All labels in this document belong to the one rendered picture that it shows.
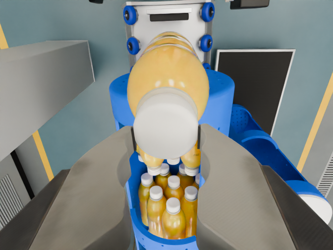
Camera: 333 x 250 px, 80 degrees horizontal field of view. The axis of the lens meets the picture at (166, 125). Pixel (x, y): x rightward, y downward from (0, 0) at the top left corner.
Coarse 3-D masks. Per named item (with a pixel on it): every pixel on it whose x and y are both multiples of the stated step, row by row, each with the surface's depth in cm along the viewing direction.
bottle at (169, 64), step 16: (176, 32) 27; (160, 48) 16; (176, 48) 16; (192, 48) 21; (144, 64) 15; (160, 64) 14; (176, 64) 14; (192, 64) 15; (128, 80) 16; (144, 80) 14; (160, 80) 13; (176, 80) 13; (192, 80) 14; (208, 80) 17; (128, 96) 15; (144, 96) 13; (192, 96) 14; (208, 96) 16
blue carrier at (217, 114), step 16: (224, 80) 44; (112, 96) 41; (224, 96) 38; (128, 112) 38; (208, 112) 37; (224, 112) 40; (224, 128) 42; (128, 192) 60; (144, 240) 57; (160, 240) 54; (176, 240) 54; (192, 240) 54
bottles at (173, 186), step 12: (168, 168) 70; (180, 168) 69; (144, 180) 65; (156, 180) 71; (168, 180) 64; (180, 180) 70; (192, 180) 71; (144, 192) 66; (168, 192) 64; (180, 192) 65; (144, 204) 67; (144, 216) 71
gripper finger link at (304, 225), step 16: (272, 176) 8; (272, 192) 7; (288, 192) 7; (288, 208) 6; (304, 208) 6; (288, 224) 6; (304, 224) 6; (320, 224) 6; (304, 240) 6; (320, 240) 6
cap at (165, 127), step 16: (160, 96) 12; (176, 96) 12; (144, 112) 11; (160, 112) 11; (176, 112) 11; (192, 112) 11; (144, 128) 11; (160, 128) 11; (176, 128) 11; (192, 128) 11; (144, 144) 12; (160, 144) 12; (176, 144) 12; (192, 144) 12
